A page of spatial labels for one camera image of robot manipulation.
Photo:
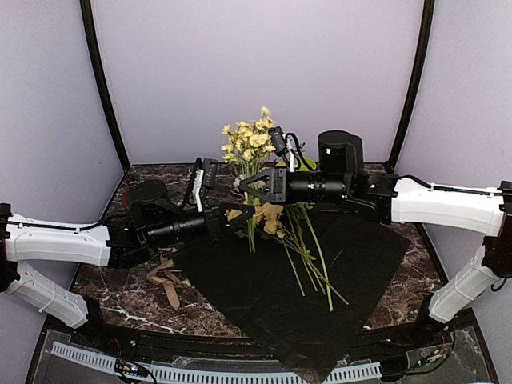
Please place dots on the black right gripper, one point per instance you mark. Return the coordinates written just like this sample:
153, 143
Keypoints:
278, 188

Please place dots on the pink fake flower stem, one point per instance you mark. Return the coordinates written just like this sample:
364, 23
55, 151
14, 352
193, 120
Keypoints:
294, 229
293, 267

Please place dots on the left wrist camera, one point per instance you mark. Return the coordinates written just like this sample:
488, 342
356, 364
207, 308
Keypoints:
201, 181

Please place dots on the black wrapping paper sheet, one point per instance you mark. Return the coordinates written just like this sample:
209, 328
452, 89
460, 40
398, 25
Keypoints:
258, 292

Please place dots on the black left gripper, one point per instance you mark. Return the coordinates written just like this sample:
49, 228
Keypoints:
215, 216

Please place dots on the black frame post left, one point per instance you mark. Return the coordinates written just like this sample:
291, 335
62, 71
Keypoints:
86, 7

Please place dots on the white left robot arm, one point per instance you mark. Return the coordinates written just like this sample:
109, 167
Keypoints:
23, 240

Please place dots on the yellow fake flower stem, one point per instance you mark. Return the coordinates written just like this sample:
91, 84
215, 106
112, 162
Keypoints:
320, 274

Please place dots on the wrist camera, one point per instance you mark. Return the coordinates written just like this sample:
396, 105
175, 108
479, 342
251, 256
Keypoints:
201, 181
287, 148

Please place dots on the black front rail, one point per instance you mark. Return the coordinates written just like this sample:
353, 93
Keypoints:
386, 343

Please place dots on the small yellow blossom spray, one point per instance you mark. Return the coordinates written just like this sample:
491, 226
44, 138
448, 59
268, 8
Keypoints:
248, 149

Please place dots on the green bowl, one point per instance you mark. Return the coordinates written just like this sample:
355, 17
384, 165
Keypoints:
309, 165

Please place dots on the black frame post right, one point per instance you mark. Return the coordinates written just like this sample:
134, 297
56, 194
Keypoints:
414, 84

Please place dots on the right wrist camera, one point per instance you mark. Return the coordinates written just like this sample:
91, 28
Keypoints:
287, 148

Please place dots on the red decorated plate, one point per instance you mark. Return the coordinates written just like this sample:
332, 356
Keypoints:
125, 200

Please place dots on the black frame post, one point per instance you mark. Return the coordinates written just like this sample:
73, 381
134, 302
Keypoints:
86, 7
414, 84

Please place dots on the beige ribbon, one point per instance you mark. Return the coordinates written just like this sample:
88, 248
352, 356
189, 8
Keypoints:
166, 275

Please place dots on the left circuit board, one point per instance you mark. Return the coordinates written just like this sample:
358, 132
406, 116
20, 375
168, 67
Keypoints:
131, 370

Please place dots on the white cable duct strip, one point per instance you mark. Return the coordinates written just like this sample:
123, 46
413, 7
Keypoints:
184, 370

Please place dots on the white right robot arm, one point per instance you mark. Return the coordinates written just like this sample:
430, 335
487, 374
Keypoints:
472, 226

